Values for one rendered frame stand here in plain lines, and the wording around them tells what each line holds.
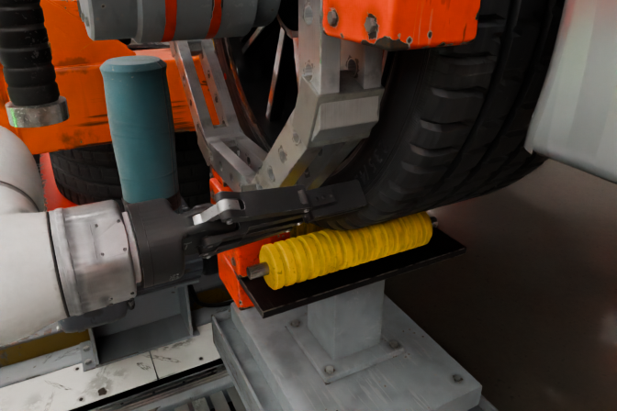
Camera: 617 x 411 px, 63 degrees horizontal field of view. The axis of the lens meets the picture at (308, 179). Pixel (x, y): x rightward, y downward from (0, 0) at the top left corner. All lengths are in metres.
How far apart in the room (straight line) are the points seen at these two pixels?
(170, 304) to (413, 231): 0.71
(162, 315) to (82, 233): 0.86
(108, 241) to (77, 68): 0.68
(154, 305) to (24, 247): 0.84
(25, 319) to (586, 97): 0.41
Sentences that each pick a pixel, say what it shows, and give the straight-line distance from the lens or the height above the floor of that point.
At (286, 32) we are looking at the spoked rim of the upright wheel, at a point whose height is 0.78.
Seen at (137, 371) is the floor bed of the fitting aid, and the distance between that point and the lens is 1.18.
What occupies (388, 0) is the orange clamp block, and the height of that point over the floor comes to 0.85.
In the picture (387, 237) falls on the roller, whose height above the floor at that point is 0.52.
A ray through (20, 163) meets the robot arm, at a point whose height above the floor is 0.69.
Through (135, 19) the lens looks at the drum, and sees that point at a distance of 0.58.
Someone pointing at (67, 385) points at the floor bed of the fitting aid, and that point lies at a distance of 1.20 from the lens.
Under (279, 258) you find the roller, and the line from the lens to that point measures 0.62.
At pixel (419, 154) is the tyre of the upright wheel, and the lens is 0.46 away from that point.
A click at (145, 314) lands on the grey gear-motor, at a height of 0.12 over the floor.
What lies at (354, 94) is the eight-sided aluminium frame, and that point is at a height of 0.76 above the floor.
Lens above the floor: 0.87
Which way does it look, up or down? 24 degrees down
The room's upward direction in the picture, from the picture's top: straight up
